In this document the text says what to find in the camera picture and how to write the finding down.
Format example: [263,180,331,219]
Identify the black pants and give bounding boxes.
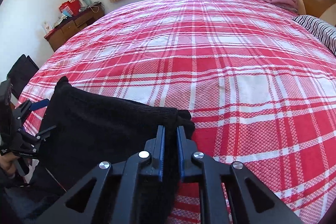
[39,77,195,223]

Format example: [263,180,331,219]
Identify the person left hand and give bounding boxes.
[0,152,18,177]

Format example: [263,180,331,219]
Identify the dark blue jacket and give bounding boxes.
[0,163,66,224]

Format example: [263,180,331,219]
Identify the brown wooden desk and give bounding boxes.
[44,2,105,52]

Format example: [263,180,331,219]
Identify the red gift bag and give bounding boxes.
[59,0,81,16]

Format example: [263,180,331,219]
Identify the red plaid bed cover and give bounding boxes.
[19,0,335,223]

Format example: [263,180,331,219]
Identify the striped pillow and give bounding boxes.
[292,15,336,55]

